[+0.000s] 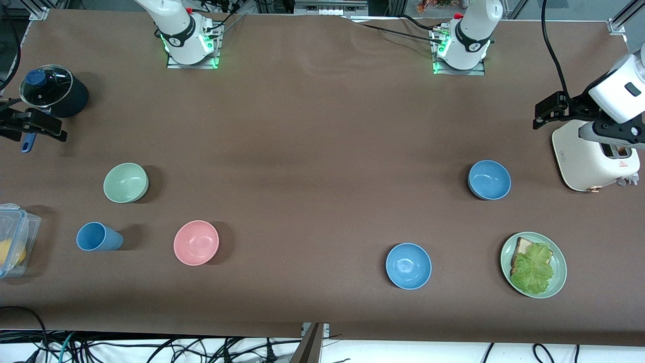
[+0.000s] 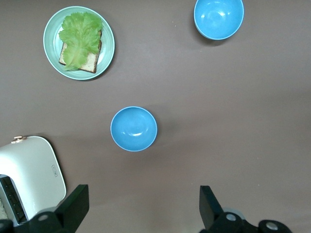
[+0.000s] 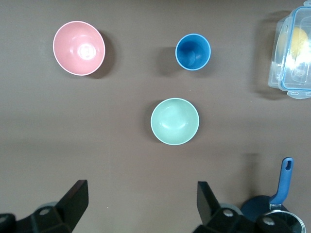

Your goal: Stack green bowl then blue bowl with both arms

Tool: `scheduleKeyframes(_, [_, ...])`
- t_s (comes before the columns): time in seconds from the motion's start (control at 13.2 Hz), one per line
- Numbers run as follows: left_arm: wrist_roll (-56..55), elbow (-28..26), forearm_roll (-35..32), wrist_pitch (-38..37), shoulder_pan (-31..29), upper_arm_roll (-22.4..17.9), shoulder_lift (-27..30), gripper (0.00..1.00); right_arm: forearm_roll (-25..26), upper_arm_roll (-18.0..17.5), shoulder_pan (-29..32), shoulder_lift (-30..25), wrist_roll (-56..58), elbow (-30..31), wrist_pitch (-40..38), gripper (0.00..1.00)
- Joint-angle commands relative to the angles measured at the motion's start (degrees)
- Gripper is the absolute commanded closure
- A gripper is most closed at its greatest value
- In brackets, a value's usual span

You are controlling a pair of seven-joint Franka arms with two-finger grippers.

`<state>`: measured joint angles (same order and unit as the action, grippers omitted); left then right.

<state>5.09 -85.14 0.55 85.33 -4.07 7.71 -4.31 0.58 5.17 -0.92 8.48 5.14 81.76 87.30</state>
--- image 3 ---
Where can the brown table cover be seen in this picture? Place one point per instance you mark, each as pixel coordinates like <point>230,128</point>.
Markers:
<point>145,167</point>

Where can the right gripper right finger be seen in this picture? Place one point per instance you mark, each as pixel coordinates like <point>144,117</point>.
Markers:
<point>209,208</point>

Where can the yellow food piece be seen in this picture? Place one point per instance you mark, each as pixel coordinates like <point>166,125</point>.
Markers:
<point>299,41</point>

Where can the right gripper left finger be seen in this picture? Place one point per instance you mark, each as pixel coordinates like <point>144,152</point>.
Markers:
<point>73,206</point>

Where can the pink bowl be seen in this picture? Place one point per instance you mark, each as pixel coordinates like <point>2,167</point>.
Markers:
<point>75,53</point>

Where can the blue plastic cup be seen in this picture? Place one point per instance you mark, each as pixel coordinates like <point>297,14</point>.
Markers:
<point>192,52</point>

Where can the light green bowl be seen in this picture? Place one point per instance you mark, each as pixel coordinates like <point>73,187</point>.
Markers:
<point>175,121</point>

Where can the dark blue saucepan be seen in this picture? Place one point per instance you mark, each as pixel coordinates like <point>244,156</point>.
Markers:
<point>284,184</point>

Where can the clear plastic container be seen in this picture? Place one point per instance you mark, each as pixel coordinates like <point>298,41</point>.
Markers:
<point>281,68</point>

